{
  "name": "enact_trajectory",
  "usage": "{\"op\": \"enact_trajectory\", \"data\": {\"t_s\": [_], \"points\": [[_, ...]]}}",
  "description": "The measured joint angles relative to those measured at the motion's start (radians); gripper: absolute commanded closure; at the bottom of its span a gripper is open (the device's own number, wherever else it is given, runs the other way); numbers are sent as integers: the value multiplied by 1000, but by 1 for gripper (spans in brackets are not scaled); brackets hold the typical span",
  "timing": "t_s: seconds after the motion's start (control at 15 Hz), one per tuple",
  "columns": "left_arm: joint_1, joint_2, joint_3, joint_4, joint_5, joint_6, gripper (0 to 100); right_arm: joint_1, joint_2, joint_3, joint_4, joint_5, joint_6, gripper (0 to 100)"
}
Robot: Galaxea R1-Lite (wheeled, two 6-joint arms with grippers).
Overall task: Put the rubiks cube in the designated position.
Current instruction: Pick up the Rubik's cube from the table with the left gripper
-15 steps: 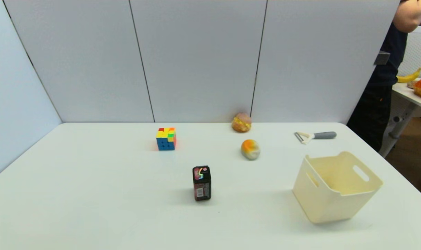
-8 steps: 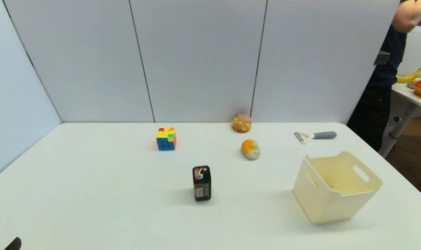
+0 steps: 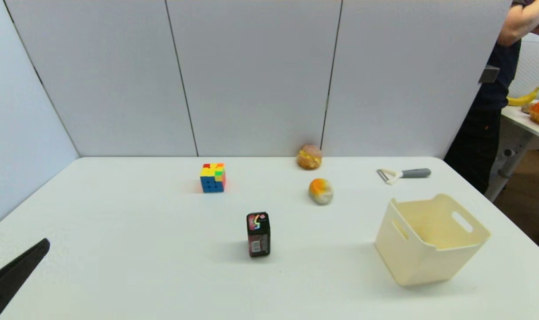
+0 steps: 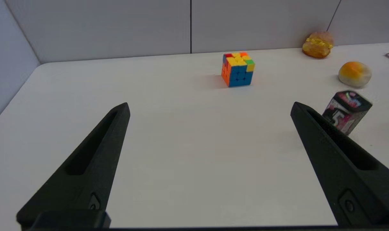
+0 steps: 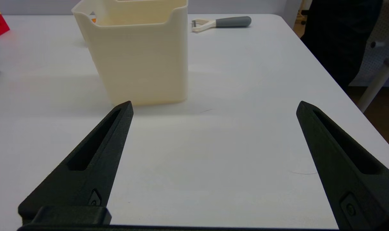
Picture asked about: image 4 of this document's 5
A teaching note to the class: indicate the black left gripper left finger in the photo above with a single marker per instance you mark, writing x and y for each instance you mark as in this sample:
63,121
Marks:
85,173

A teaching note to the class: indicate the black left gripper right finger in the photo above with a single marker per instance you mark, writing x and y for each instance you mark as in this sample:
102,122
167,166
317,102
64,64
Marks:
351,179

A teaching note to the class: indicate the multicoloured rubiks cube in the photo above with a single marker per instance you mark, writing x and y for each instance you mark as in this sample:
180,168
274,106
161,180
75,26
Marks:
237,75

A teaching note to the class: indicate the small black printed box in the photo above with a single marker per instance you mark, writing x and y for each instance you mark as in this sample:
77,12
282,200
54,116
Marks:
348,112

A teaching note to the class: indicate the brown burger bun toy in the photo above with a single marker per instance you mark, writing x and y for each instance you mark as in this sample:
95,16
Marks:
318,46

